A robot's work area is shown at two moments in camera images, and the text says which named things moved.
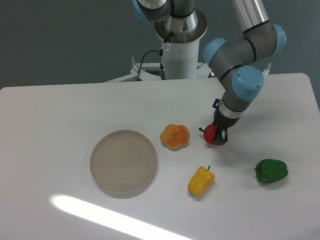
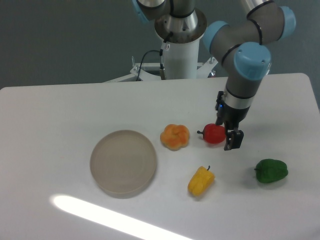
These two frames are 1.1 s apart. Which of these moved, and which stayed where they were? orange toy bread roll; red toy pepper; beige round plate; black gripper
Moved: black gripper
Stayed: red toy pepper; beige round plate; orange toy bread roll
